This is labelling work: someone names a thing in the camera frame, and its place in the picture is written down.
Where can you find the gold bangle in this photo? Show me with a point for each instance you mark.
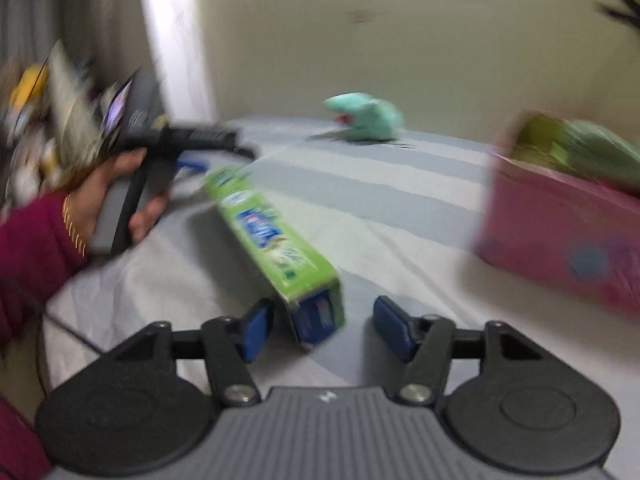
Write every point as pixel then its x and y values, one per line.
pixel 70 222

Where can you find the pink floral storage box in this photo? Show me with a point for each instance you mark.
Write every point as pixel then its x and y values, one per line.
pixel 540 225

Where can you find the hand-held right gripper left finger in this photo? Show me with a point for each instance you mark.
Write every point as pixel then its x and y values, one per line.
pixel 257 327

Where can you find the mint green fabric pouch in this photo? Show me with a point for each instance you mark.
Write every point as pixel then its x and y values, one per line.
pixel 595 147

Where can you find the person's left forearm maroon sleeve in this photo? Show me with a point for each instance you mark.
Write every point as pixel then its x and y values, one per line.
pixel 30 260

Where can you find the teal plush toy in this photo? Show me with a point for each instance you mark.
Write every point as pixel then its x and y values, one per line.
pixel 370 115

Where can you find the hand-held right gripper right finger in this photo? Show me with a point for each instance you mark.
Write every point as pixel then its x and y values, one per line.
pixel 395 330

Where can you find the green toothpaste box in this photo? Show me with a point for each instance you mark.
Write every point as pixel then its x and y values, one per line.
pixel 270 240

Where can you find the person's left hand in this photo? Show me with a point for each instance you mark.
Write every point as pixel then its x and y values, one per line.
pixel 82 200

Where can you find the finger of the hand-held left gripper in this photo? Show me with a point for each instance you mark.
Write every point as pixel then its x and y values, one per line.
pixel 192 165
pixel 210 136

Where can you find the yellow object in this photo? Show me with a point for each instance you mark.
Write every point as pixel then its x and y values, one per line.
pixel 30 85

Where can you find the white curtain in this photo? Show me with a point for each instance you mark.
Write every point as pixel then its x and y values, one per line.
pixel 175 35

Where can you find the person's maroon clothing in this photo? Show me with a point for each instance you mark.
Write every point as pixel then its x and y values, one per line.
pixel 20 445

